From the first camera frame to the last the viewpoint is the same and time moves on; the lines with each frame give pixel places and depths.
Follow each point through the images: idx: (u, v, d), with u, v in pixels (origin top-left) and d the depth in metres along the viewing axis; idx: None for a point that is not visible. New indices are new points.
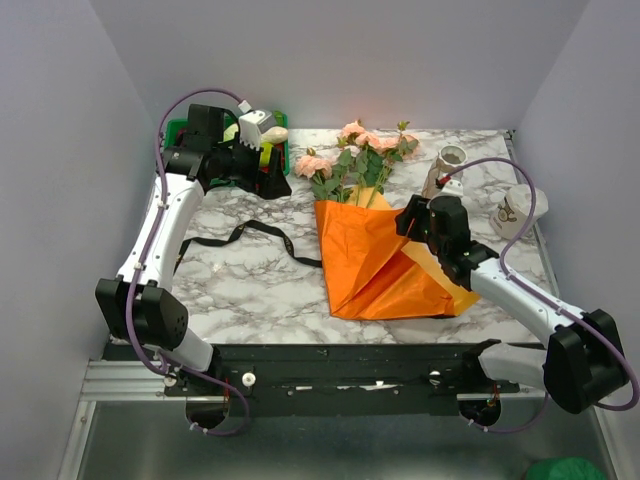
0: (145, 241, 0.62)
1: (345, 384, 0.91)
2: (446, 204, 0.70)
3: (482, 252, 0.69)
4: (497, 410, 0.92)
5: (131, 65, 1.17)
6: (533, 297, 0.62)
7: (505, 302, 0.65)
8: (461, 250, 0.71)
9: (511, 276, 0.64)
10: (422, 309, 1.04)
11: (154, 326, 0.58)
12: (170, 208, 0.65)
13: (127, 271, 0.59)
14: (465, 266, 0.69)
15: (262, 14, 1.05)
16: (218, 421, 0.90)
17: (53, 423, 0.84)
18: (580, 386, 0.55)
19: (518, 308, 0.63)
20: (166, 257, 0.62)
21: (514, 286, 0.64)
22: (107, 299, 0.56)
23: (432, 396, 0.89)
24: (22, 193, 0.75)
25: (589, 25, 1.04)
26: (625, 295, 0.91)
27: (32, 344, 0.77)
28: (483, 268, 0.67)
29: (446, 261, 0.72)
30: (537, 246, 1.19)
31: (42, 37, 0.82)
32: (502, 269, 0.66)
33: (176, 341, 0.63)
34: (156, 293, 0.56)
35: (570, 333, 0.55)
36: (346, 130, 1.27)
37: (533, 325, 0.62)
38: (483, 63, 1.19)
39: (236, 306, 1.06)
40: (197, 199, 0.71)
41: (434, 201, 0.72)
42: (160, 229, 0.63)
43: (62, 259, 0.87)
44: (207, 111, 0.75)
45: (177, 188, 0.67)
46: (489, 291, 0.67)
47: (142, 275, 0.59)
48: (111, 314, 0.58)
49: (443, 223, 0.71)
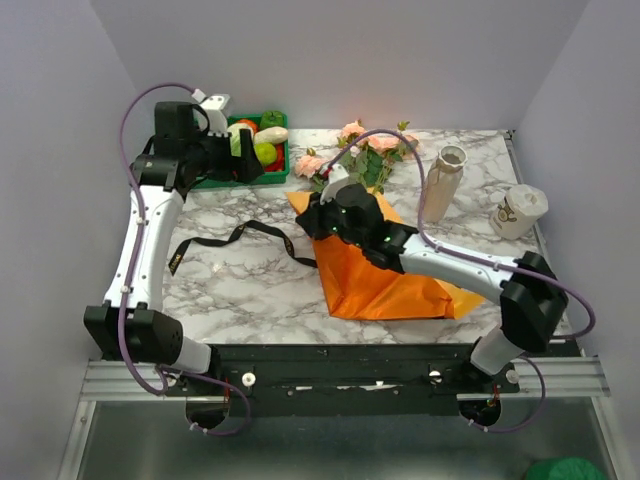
0: (128, 262, 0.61)
1: (345, 385, 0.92)
2: (354, 196, 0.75)
3: (401, 232, 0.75)
4: (495, 410, 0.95)
5: (131, 65, 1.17)
6: (466, 261, 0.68)
7: (440, 272, 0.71)
8: (382, 237, 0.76)
9: (438, 247, 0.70)
10: (422, 310, 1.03)
11: (149, 345, 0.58)
12: (150, 225, 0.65)
13: (114, 294, 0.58)
14: (392, 251, 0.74)
15: (262, 14, 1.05)
16: (218, 421, 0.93)
17: (53, 423, 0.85)
18: (538, 326, 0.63)
19: (455, 275, 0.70)
20: (153, 274, 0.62)
21: (443, 256, 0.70)
22: (96, 325, 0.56)
23: (432, 397, 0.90)
24: (24, 193, 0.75)
25: (589, 25, 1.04)
26: (624, 295, 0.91)
27: (32, 344, 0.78)
28: (409, 249, 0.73)
29: (373, 253, 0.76)
30: (537, 246, 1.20)
31: (43, 38, 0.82)
32: (427, 243, 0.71)
33: (172, 354, 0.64)
34: (147, 315, 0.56)
35: (517, 285, 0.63)
36: (346, 130, 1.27)
37: (477, 286, 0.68)
38: (482, 64, 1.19)
39: (236, 306, 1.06)
40: (176, 210, 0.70)
41: (342, 198, 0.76)
42: (143, 247, 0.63)
43: (61, 259, 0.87)
44: (176, 111, 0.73)
45: (154, 202, 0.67)
46: (423, 268, 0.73)
47: (131, 297, 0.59)
48: (104, 339, 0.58)
49: (356, 215, 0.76)
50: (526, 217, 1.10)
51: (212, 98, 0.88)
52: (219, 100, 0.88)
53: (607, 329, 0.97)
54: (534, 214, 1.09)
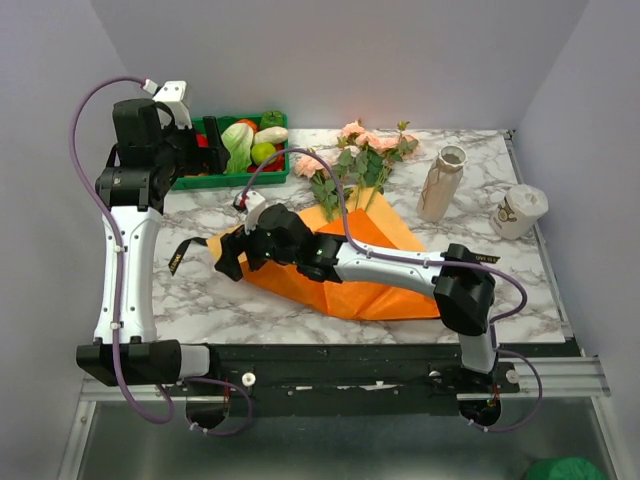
0: (114, 294, 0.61)
1: (345, 384, 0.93)
2: (274, 218, 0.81)
3: (333, 243, 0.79)
4: (496, 410, 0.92)
5: (130, 65, 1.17)
6: (396, 261, 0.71)
7: (374, 276, 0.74)
8: (315, 251, 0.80)
9: (369, 253, 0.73)
10: (423, 309, 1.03)
11: (148, 372, 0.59)
12: (131, 251, 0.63)
13: (104, 332, 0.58)
14: (326, 264, 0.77)
15: (262, 14, 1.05)
16: (218, 421, 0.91)
17: (53, 422, 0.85)
18: (473, 315, 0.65)
19: (388, 275, 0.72)
20: (141, 301, 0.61)
21: (376, 260, 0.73)
22: (92, 364, 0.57)
23: (431, 397, 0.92)
24: (24, 194, 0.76)
25: (589, 25, 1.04)
26: (624, 296, 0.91)
27: (32, 343, 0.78)
28: (343, 258, 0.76)
29: (309, 268, 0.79)
30: (537, 246, 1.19)
31: (43, 38, 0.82)
32: (358, 249, 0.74)
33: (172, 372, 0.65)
34: (143, 350, 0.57)
35: (446, 280, 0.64)
36: (346, 130, 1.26)
37: (412, 284, 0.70)
38: (481, 64, 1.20)
39: (236, 306, 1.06)
40: (156, 225, 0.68)
41: (266, 222, 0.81)
42: (125, 276, 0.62)
43: (61, 259, 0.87)
44: (138, 118, 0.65)
45: (129, 224, 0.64)
46: (358, 274, 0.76)
47: (124, 331, 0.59)
48: (102, 373, 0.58)
49: (283, 234, 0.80)
50: (527, 217, 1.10)
51: (167, 86, 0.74)
52: (176, 89, 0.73)
53: (607, 329, 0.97)
54: (534, 214, 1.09)
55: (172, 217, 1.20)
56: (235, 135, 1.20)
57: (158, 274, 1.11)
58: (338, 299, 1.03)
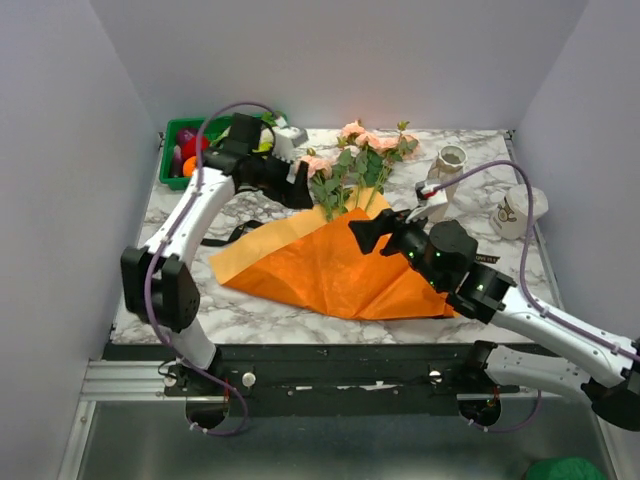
0: (175, 220, 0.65)
1: (345, 384, 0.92)
2: (452, 239, 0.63)
3: (491, 274, 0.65)
4: (495, 411, 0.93)
5: (130, 64, 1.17)
6: (576, 334, 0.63)
7: (536, 335, 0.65)
8: (472, 285, 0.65)
9: (546, 314, 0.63)
10: (422, 309, 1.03)
11: (172, 294, 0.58)
12: (202, 196, 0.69)
13: (153, 242, 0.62)
14: (483, 300, 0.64)
15: (262, 14, 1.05)
16: (218, 421, 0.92)
17: (52, 422, 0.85)
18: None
19: (555, 343, 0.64)
20: (193, 235, 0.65)
21: (551, 323, 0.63)
22: (130, 267, 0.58)
23: (432, 396, 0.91)
24: (23, 194, 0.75)
25: (589, 25, 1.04)
26: (624, 296, 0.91)
27: (32, 343, 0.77)
28: (510, 304, 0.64)
29: (460, 300, 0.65)
30: (538, 246, 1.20)
31: (42, 38, 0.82)
32: (532, 305, 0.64)
33: (186, 317, 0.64)
34: (177, 267, 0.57)
35: (634, 378, 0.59)
36: (346, 130, 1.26)
37: (582, 361, 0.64)
38: (482, 64, 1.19)
39: (236, 306, 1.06)
40: (227, 196, 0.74)
41: (436, 238, 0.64)
42: (190, 210, 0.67)
43: (60, 258, 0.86)
44: (247, 118, 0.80)
45: (210, 181, 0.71)
46: (515, 326, 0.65)
47: (167, 247, 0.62)
48: (133, 283, 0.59)
49: (454, 262, 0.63)
50: (527, 218, 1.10)
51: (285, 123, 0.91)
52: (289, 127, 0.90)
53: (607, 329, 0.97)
54: (534, 213, 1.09)
55: None
56: None
57: None
58: (338, 298, 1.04)
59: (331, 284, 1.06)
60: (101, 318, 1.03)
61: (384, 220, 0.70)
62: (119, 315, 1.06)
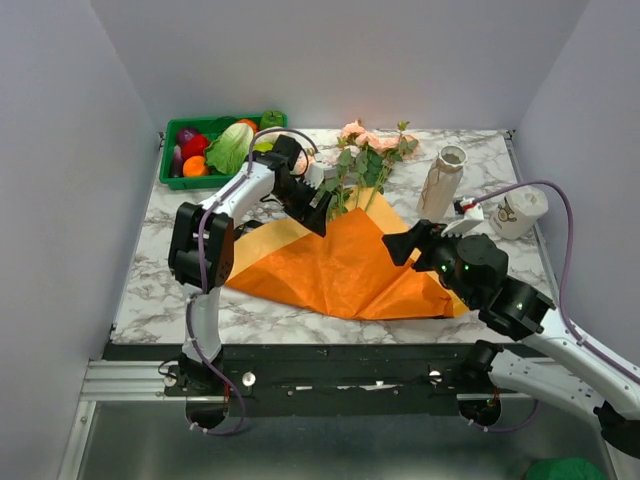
0: (226, 191, 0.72)
1: (345, 384, 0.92)
2: (481, 251, 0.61)
3: (527, 289, 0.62)
4: (495, 410, 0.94)
5: (130, 64, 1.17)
6: (610, 367, 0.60)
7: (567, 362, 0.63)
8: (506, 301, 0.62)
9: (584, 343, 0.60)
10: (423, 309, 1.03)
11: (214, 248, 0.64)
12: (250, 179, 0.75)
13: (207, 202, 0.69)
14: (516, 317, 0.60)
15: (262, 14, 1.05)
16: (219, 421, 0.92)
17: (53, 422, 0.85)
18: None
19: (585, 372, 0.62)
20: (238, 207, 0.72)
21: (586, 353, 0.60)
22: (183, 219, 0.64)
23: (431, 396, 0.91)
24: (23, 194, 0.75)
25: (589, 25, 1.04)
26: (624, 296, 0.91)
27: (32, 343, 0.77)
28: (548, 329, 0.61)
29: (493, 316, 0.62)
30: (537, 246, 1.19)
31: (42, 38, 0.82)
32: (570, 332, 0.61)
33: (219, 281, 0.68)
34: (224, 223, 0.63)
35: None
36: (346, 130, 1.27)
37: (608, 392, 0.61)
38: (483, 63, 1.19)
39: (236, 306, 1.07)
40: (268, 189, 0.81)
41: (464, 250, 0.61)
42: (239, 187, 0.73)
43: (60, 258, 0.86)
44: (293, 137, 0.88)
45: (259, 169, 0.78)
46: (548, 350, 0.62)
47: (218, 208, 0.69)
48: (182, 235, 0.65)
49: (483, 275, 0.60)
50: (526, 217, 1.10)
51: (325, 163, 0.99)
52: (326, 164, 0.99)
53: (607, 329, 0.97)
54: (534, 214, 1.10)
55: (172, 217, 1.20)
56: (235, 136, 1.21)
57: (158, 274, 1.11)
58: (338, 298, 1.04)
59: (331, 285, 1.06)
60: (101, 319, 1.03)
61: (420, 230, 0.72)
62: (119, 315, 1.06)
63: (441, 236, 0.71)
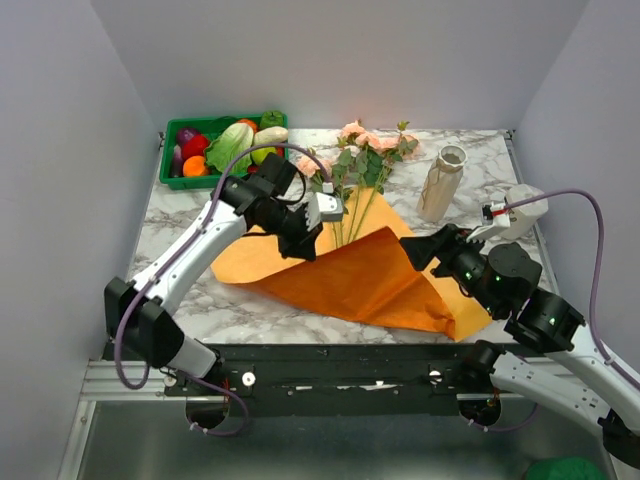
0: (168, 257, 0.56)
1: (345, 384, 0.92)
2: (514, 262, 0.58)
3: (557, 300, 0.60)
4: (496, 410, 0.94)
5: (131, 65, 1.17)
6: (631, 387, 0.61)
7: (587, 378, 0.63)
8: (536, 314, 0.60)
9: (611, 362, 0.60)
10: (421, 324, 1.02)
11: (144, 338, 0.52)
12: (205, 235, 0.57)
13: (141, 280, 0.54)
14: (546, 331, 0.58)
15: (261, 14, 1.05)
16: (219, 421, 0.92)
17: (53, 422, 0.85)
18: None
19: (605, 389, 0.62)
20: (183, 280, 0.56)
21: (611, 371, 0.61)
22: (111, 299, 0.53)
23: (431, 396, 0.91)
24: (23, 193, 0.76)
25: (588, 25, 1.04)
26: (624, 296, 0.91)
27: (32, 341, 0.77)
28: (578, 347, 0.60)
29: (522, 329, 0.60)
30: (538, 246, 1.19)
31: (42, 38, 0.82)
32: (598, 350, 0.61)
33: (161, 361, 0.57)
34: (154, 312, 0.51)
35: None
36: (346, 130, 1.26)
37: (622, 408, 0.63)
38: (482, 63, 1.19)
39: (236, 306, 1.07)
40: (240, 233, 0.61)
41: (496, 261, 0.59)
42: (186, 249, 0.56)
43: (61, 257, 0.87)
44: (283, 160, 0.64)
45: (221, 216, 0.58)
46: (572, 366, 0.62)
47: (152, 288, 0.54)
48: (113, 313, 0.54)
49: (515, 286, 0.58)
50: (526, 217, 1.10)
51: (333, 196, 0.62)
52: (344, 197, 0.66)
53: (607, 329, 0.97)
54: (535, 214, 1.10)
55: (172, 217, 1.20)
56: (235, 136, 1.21)
57: None
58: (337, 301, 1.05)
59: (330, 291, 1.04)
60: (101, 319, 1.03)
61: (445, 236, 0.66)
62: None
63: (467, 243, 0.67)
